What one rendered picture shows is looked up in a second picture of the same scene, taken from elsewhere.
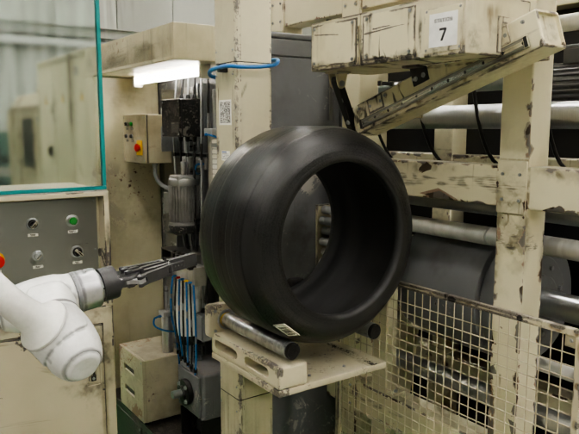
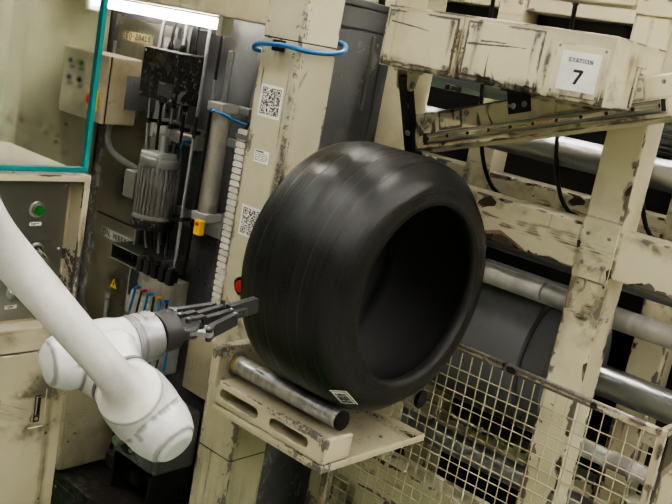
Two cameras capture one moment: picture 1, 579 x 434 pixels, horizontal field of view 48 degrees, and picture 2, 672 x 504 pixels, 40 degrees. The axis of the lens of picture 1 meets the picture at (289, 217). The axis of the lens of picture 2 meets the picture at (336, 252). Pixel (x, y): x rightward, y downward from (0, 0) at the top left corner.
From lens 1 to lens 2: 0.59 m
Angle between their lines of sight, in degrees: 15
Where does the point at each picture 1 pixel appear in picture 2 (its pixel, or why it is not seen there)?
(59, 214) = (22, 200)
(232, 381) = (221, 436)
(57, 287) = (123, 338)
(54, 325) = (151, 396)
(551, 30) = not seen: outside the picture
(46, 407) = not seen: outside the picture
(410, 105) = (499, 134)
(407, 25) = (530, 51)
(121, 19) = not seen: outside the picture
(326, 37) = (409, 28)
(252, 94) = (310, 85)
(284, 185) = (377, 230)
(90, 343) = (187, 419)
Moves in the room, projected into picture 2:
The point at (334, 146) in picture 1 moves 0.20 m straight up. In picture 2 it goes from (432, 187) to (452, 90)
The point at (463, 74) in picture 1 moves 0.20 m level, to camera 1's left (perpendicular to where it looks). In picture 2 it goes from (578, 119) to (496, 104)
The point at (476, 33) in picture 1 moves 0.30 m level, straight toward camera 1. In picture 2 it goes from (615, 85) to (656, 91)
